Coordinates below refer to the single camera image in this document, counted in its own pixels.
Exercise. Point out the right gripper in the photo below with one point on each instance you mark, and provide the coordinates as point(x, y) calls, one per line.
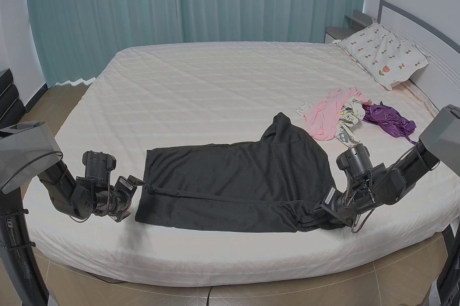
point(334, 205)

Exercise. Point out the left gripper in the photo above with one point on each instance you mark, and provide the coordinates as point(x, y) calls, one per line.
point(126, 188)

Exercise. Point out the black polo shirt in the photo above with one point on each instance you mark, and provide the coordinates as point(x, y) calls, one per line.
point(233, 182)

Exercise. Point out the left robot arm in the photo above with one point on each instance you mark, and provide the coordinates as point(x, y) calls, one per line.
point(28, 150)

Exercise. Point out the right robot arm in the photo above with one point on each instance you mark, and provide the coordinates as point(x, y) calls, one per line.
point(438, 135)

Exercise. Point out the bed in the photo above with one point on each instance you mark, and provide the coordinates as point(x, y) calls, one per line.
point(215, 89)

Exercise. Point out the pink garment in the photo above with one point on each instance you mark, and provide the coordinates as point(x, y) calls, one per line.
point(323, 117)

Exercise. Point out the white printed garment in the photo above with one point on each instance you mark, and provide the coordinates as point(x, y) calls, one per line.
point(350, 114)

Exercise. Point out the purple garment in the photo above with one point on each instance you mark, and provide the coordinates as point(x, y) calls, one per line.
point(388, 119)

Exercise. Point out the black chest of drawers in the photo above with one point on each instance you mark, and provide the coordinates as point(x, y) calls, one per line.
point(10, 100)

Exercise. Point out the white printed pillow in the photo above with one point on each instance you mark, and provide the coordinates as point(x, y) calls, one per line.
point(384, 53)

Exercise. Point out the grey bedside table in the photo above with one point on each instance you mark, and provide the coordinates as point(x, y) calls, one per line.
point(336, 33)

